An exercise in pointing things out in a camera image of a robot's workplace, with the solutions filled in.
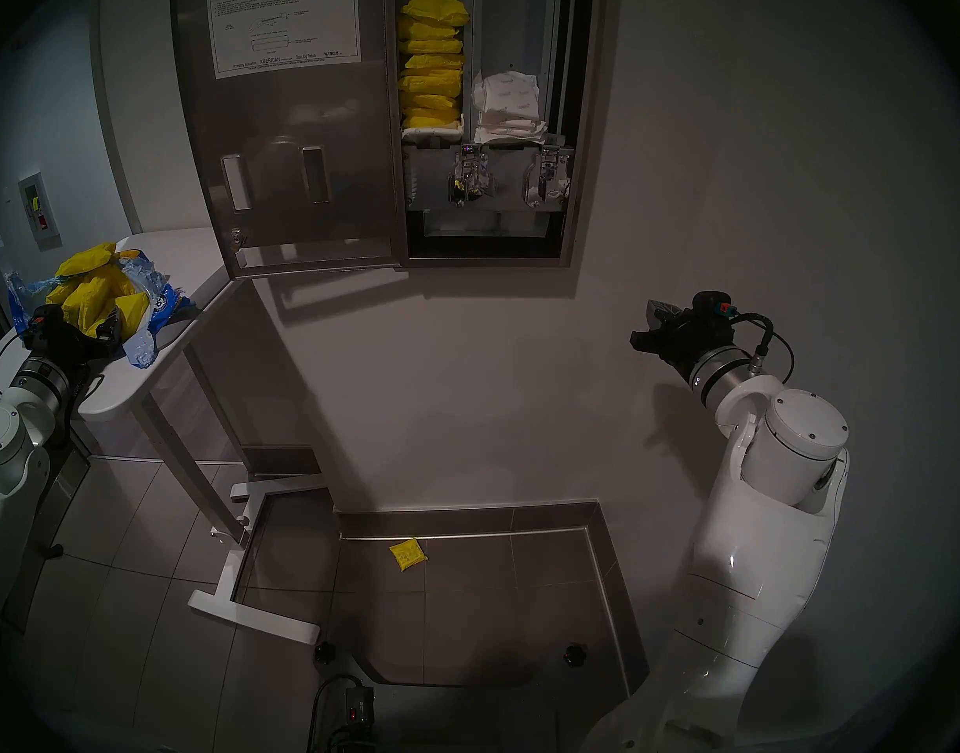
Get white instruction sheet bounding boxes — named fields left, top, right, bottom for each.
left=205, top=0, right=362, bottom=81

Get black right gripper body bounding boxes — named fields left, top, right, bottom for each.
left=630, top=311, right=737, bottom=385

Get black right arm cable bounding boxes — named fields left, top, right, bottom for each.
left=727, top=311, right=796, bottom=384

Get green cable bundle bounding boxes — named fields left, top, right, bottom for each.
left=306, top=673, right=387, bottom=753

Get wall fire extinguisher cabinet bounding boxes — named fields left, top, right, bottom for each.
left=17, top=173, right=64, bottom=251

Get stainless steel dispenser cabinet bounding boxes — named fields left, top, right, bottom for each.
left=382, top=0, right=608, bottom=268

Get white table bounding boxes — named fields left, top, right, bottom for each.
left=0, top=227, right=325, bottom=647

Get dark robot base platform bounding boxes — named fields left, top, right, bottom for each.
left=323, top=642, right=630, bottom=753

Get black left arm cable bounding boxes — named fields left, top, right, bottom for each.
left=0, top=328, right=106, bottom=403

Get black electronics box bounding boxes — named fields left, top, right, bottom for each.
left=343, top=683, right=377, bottom=730

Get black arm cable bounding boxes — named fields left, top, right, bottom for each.
left=727, top=311, right=796, bottom=384
left=0, top=328, right=106, bottom=403

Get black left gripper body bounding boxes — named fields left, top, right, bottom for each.
left=21, top=304, right=100, bottom=372

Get chrome dispensing mechanism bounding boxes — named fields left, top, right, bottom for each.
left=522, top=144, right=573, bottom=209
left=447, top=142, right=499, bottom=208

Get blue plastic pad bag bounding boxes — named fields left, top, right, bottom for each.
left=8, top=249, right=200, bottom=369

